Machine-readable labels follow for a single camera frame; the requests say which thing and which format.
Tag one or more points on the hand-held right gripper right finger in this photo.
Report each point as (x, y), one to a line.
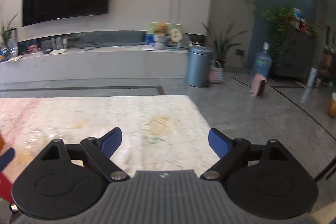
(219, 142)

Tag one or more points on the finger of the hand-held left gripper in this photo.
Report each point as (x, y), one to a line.
(6, 158)

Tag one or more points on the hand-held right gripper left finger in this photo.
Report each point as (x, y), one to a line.
(111, 141)

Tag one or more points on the red lidded clear container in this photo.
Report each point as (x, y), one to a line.
(4, 187)

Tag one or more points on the pink space heater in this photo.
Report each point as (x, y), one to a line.
(257, 86)

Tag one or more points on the pastel woven bag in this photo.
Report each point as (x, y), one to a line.
(216, 74)

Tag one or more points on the blue-grey trash can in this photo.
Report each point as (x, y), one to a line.
(198, 69)

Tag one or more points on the white marble television cabinet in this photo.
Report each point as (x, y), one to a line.
(105, 64)

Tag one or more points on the blue water jug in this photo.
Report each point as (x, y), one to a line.
(262, 64)

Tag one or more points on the long-leaf potted plant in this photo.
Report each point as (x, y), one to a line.
(221, 43)

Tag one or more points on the white router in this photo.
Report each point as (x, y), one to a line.
(59, 50)

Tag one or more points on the pink card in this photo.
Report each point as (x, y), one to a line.
(32, 48)

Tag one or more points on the dark grey cabinet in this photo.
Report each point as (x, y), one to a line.
(296, 56)

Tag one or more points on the brown teddy bear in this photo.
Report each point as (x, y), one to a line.
(160, 32)

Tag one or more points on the green plant in glass vase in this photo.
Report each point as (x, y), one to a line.
(8, 37)

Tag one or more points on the tall leafy green plant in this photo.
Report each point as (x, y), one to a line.
(279, 27)

